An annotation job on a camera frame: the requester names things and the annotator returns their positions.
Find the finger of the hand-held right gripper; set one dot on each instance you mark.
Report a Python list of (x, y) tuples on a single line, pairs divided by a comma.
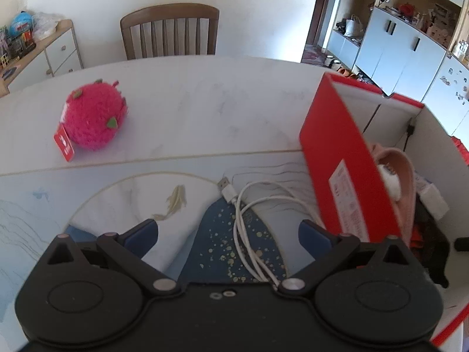
[(462, 244)]

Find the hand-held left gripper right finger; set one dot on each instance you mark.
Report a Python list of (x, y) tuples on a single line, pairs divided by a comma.
[(315, 236)]

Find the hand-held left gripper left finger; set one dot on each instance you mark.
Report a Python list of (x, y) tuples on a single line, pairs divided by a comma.
[(141, 233)]

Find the black knit glove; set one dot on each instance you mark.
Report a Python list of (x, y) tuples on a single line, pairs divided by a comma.
[(438, 253)]

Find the red headband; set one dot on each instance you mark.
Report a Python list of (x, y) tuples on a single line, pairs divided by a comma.
[(416, 238)]

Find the blue white tissue pack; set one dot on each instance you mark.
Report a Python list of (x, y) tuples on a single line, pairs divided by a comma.
[(434, 200)]

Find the pink knit hat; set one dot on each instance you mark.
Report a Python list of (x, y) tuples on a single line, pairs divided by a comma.
[(403, 176)]

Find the red cardboard shoe box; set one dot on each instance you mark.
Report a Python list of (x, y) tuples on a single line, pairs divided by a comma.
[(337, 143)]

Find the red cloth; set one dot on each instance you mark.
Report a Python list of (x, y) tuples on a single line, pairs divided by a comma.
[(462, 148)]

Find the pink dragon fruit plush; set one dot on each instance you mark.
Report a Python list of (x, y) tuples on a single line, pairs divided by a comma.
[(93, 117)]

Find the row of shoes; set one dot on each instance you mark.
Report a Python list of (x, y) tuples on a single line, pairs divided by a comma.
[(344, 71)]

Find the patterned red rug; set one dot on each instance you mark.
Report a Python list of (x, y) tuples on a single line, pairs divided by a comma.
[(313, 55)]

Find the wooden sideboard with white drawers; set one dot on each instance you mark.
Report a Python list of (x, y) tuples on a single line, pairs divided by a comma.
[(64, 49)]

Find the white tote bag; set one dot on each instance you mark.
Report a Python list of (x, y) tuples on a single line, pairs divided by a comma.
[(354, 27)]

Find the dark brown door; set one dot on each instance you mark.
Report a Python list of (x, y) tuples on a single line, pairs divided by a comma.
[(320, 14)]

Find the light wooden chair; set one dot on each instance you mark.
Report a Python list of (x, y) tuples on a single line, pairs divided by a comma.
[(168, 11)]

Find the clear plastic bag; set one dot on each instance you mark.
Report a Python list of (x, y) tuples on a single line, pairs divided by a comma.
[(45, 25)]

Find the blue globe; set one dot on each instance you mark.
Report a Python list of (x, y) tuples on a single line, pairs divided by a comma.
[(21, 24)]

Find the red shelf ornament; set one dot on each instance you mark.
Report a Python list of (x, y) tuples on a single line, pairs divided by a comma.
[(406, 9)]

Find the white wall cabinet unit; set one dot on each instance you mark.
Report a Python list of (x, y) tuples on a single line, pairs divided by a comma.
[(395, 55)]

